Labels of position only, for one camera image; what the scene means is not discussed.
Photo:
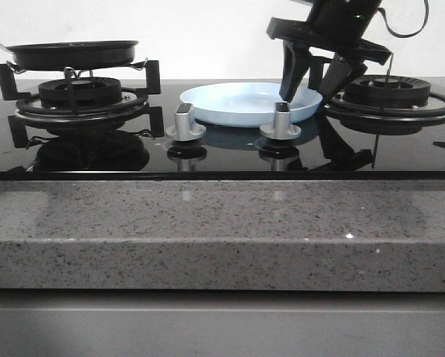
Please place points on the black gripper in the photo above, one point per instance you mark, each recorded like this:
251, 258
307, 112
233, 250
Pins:
336, 26

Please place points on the black frying pan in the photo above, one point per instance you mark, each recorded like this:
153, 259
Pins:
77, 55

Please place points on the black right burner grate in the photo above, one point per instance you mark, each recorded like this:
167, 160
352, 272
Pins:
381, 119

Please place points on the black burner grate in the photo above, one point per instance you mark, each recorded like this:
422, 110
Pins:
30, 112
381, 119

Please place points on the black right burner head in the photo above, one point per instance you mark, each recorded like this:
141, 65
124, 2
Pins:
391, 92

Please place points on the black burner head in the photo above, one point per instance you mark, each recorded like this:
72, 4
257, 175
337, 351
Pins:
391, 92
88, 91

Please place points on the silver right stove knob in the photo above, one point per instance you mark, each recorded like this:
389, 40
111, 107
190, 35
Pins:
281, 128

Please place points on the silver stove knob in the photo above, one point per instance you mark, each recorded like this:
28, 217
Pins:
185, 128
281, 128

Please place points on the silver left stove knob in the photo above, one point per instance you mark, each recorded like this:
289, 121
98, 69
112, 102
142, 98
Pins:
185, 128

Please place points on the black left burner grate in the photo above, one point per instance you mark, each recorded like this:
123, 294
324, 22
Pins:
30, 112

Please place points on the black glass cooktop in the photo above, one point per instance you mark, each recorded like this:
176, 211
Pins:
139, 150

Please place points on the grey speckled stone countertop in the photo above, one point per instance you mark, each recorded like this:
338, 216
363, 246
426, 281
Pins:
367, 236

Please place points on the black left burner head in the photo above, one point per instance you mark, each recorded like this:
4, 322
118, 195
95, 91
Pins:
88, 91

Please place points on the grey cabinet front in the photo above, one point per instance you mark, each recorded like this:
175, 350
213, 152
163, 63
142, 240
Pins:
98, 323

